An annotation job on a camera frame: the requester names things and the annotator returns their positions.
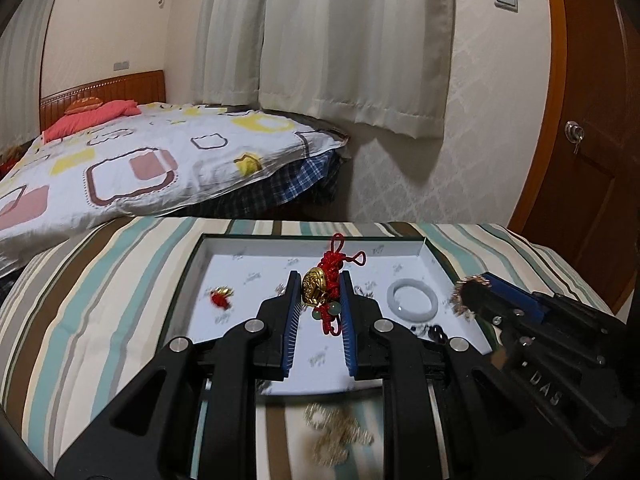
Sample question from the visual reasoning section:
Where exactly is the cream window curtain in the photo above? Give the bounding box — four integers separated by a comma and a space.
0, 0, 68, 128

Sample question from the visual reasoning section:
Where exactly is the wide cream curtain panel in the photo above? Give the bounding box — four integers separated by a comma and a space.
260, 0, 456, 140

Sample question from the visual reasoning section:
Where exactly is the brown wooden door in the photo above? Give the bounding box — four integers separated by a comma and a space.
505, 0, 640, 311

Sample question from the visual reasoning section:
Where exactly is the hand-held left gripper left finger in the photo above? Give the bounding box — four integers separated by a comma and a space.
54, 270, 303, 480

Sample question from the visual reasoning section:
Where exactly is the red knot gold charm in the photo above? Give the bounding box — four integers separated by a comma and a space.
300, 233, 367, 336

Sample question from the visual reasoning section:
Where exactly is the white shallow tray box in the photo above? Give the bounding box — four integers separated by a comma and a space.
167, 232, 496, 396

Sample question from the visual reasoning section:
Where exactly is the wooden bed headboard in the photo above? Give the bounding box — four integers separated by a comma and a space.
39, 70, 167, 131

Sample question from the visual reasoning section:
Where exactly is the pale jade bangle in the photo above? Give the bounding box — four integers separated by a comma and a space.
387, 278, 441, 317

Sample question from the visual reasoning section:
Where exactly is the pink pillow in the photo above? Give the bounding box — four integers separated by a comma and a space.
42, 100, 141, 142

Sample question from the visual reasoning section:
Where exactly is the striped tablecloth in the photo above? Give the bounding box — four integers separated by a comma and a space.
0, 217, 618, 480

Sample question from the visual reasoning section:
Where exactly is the silver door lock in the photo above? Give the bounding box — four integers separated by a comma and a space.
565, 121, 586, 155

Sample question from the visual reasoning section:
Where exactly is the blue plaid bed sheet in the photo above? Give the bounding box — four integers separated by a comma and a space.
200, 152, 346, 221

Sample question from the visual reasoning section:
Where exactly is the dark bead pendant with cord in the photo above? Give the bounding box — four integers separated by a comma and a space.
410, 324, 451, 345

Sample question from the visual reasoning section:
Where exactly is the small red flower ornament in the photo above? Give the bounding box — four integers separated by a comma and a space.
209, 286, 235, 310

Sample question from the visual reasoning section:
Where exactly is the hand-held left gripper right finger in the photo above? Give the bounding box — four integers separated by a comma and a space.
340, 270, 592, 480

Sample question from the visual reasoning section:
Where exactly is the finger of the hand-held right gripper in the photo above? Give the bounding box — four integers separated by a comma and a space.
480, 273, 628, 361
461, 282, 606, 376

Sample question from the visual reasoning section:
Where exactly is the gold chain necklace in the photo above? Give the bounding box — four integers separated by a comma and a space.
302, 402, 373, 466

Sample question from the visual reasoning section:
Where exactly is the bed with patterned quilt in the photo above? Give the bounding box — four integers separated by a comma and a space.
0, 101, 348, 276

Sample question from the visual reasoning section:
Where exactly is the gold rhinestone brooch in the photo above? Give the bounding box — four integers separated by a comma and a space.
451, 275, 493, 318

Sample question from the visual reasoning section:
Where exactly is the narrow cream curtain panel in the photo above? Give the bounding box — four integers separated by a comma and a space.
192, 0, 273, 111

